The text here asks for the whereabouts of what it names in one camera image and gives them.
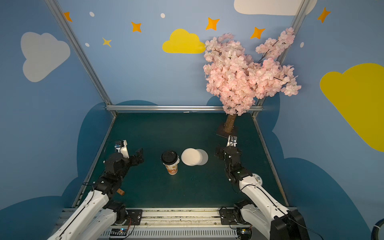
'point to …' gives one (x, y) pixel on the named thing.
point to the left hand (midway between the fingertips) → (134, 149)
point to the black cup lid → (169, 157)
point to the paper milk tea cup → (172, 169)
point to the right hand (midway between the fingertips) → (228, 145)
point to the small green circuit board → (118, 232)
